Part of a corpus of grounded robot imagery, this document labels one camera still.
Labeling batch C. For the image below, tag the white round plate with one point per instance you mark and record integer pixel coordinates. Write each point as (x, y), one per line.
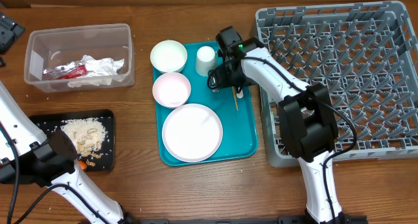
(192, 133)

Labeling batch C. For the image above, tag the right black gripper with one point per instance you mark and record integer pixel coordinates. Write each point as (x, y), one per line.
(230, 79)

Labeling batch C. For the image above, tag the grey dishwasher rack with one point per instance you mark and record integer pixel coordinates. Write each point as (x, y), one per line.
(366, 55)

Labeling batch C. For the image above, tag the white bowl with rice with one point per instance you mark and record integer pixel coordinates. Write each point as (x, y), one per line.
(168, 56)

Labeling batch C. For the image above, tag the white paper cup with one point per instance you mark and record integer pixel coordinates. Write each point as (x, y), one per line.
(205, 60)

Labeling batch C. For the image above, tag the wooden chopstick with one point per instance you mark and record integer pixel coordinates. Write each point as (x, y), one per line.
(235, 98)

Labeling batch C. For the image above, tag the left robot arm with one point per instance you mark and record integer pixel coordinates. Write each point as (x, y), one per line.
(29, 156)

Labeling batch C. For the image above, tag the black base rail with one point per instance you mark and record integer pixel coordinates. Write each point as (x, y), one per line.
(222, 221)

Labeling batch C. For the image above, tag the white bowl with peanuts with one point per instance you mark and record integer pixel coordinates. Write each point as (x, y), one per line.
(171, 90)

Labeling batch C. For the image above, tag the red snack wrapper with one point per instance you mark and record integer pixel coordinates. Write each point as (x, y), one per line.
(70, 70)

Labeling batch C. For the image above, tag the white tissue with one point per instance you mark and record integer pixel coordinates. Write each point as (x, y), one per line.
(99, 72)

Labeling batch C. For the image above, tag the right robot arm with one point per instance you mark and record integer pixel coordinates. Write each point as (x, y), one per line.
(307, 120)

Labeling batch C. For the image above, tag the clear plastic storage bin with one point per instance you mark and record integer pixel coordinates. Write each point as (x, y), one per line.
(108, 44)

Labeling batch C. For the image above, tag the white plastic fork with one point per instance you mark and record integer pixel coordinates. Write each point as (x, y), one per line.
(240, 94)

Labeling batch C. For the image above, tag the teal serving tray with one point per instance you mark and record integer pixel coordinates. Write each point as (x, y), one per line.
(239, 127)

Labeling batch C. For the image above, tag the rice and peanut pile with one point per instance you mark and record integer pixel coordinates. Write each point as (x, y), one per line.
(91, 139)

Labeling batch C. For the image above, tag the black plastic tray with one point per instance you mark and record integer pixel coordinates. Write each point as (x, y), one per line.
(107, 114)

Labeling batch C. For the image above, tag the orange carrot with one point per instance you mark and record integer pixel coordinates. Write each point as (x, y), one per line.
(82, 164)

